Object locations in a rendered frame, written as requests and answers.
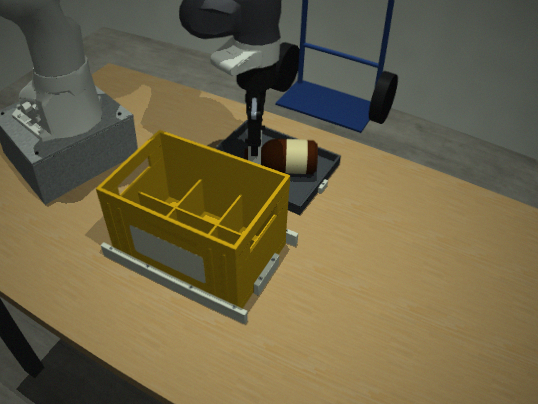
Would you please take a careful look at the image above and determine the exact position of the yellow plastic crate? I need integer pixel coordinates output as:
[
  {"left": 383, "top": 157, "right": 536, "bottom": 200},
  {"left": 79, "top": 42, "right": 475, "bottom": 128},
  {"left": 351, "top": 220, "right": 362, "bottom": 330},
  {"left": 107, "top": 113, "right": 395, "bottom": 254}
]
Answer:
[{"left": 96, "top": 130, "right": 290, "bottom": 309}]

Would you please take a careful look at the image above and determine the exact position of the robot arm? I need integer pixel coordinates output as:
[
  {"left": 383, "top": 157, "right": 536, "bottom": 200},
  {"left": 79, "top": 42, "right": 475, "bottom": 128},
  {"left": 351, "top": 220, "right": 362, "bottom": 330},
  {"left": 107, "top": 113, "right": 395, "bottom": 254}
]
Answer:
[{"left": 0, "top": 0, "right": 281, "bottom": 142}]

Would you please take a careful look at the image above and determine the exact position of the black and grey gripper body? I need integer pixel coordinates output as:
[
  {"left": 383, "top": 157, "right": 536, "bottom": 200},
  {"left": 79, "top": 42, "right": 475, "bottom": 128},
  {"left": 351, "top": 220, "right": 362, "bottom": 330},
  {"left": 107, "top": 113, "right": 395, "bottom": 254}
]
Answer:
[{"left": 236, "top": 63, "right": 276, "bottom": 110}]

